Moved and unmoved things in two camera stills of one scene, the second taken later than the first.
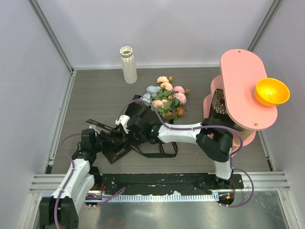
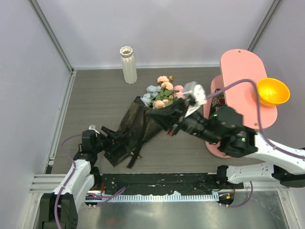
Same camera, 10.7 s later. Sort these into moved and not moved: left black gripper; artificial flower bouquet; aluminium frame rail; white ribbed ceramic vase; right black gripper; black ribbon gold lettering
Moved: right black gripper; black ribbon gold lettering
Not moved: white ribbed ceramic vase; artificial flower bouquet; left black gripper; aluminium frame rail
